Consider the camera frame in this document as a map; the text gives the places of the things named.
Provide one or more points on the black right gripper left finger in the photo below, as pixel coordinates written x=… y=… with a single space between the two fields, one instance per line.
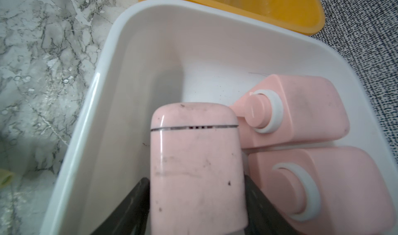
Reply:
x=131 y=215

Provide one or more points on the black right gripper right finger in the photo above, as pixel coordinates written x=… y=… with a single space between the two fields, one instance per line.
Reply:
x=263 y=218

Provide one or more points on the pink sharpener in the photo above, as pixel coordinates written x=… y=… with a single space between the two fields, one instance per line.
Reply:
x=287 y=109
x=325 y=191
x=197 y=184

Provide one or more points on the white plastic storage box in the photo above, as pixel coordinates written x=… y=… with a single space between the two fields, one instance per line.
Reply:
x=164 y=51

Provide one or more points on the yellow plastic storage box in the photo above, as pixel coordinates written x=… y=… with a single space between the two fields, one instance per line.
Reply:
x=303 y=16

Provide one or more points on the green sharpener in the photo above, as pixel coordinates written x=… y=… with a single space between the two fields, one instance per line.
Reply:
x=6 y=177

